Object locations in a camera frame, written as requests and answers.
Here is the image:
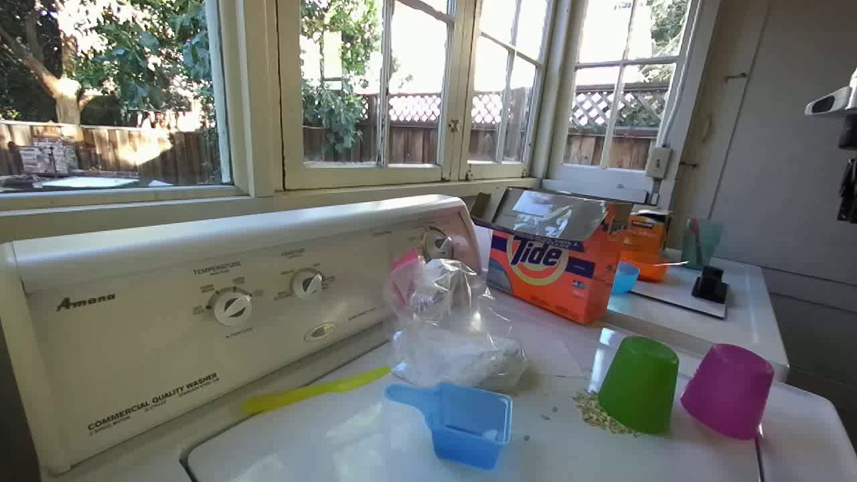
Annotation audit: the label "black plastic stand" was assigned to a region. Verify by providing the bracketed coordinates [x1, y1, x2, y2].
[690, 262, 730, 306]

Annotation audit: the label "green plastic cup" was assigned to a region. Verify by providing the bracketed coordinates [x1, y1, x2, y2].
[594, 334, 683, 436]

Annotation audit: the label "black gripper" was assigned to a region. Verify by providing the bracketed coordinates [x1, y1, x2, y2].
[836, 114, 857, 225]

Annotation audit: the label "white wall outlet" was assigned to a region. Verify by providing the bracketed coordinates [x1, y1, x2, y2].
[646, 142, 674, 184]

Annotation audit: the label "large white dial knob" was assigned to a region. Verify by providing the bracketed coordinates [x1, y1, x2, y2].
[209, 287, 256, 330]

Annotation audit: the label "orange fabric softener box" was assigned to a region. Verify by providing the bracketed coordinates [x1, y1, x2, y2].
[623, 212, 671, 262]

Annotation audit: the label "teal translucent cup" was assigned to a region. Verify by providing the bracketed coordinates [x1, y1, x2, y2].
[681, 216, 729, 272]

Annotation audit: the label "yellow-green plastic strip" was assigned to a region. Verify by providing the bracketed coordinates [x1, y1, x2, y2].
[237, 363, 394, 418]

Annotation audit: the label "wooden garden fence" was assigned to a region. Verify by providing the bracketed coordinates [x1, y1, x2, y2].
[0, 82, 671, 187]

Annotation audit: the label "blue plastic measuring scoop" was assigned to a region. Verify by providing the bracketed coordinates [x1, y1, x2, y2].
[382, 381, 516, 470]

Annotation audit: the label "clear plastic zip bag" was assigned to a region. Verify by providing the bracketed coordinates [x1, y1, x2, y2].
[382, 246, 529, 393]

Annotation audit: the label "green garden trees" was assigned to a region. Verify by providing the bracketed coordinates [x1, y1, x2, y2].
[0, 0, 690, 163]

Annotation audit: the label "spilled detergent granules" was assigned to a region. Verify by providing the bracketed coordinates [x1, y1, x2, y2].
[570, 389, 638, 438]

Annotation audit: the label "cream window frame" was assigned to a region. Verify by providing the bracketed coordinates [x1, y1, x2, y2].
[0, 0, 718, 239]

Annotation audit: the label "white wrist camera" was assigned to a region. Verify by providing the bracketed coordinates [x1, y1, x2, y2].
[803, 70, 857, 117]

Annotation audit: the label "orange Tide detergent box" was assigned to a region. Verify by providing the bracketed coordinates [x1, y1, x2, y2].
[484, 187, 638, 326]

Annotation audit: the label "blue plastic bowl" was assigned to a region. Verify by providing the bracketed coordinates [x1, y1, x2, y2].
[610, 259, 642, 300]

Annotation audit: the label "purple plastic cup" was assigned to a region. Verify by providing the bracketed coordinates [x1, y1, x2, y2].
[681, 342, 776, 442]

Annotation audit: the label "small white dial knob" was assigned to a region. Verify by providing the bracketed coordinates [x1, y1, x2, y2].
[290, 266, 326, 303]
[418, 225, 453, 262]

